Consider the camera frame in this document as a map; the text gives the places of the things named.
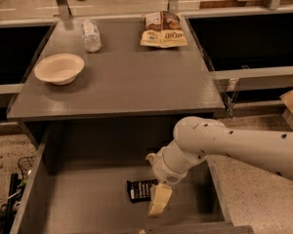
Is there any black and green tool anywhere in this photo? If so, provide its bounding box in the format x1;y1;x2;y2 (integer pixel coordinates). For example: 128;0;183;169
0;171;31;234

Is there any grey metal post left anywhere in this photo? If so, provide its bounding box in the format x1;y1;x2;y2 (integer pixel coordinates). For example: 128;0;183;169
56;0;71;20

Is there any open grey top drawer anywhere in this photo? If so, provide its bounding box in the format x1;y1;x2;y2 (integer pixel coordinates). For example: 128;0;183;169
11;117;254;234

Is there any grey cabinet counter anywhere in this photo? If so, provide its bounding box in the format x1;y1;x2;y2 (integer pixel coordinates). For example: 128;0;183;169
7;17;224;126

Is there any brown and yellow snack bag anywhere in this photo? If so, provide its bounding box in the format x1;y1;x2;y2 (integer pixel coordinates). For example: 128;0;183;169
141;11;188;49

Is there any black rxbar chocolate bar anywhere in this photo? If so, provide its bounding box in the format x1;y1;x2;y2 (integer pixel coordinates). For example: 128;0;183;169
127;179;158;203

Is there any metal bracket with wires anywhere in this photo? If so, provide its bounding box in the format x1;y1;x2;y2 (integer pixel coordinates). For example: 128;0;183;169
201;49;240;118

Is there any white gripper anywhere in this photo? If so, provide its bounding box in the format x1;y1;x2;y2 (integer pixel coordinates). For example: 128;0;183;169
146;147;188;217

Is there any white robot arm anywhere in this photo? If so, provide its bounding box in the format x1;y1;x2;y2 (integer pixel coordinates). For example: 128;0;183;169
146;116;293;217

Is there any white paper bowl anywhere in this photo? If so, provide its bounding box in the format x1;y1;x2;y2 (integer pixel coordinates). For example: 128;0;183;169
34;54;84;85

